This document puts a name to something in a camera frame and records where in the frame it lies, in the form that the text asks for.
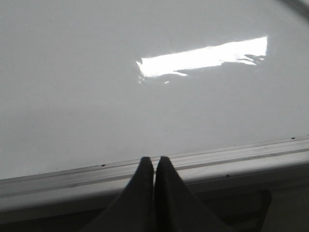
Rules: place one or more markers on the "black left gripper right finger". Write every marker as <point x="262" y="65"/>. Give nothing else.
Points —
<point x="177" y="208"/>

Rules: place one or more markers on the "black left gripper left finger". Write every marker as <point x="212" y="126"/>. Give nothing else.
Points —
<point x="131" y="210"/>

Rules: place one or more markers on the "white whiteboard with aluminium frame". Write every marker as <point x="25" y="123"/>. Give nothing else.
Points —
<point x="88" y="87"/>

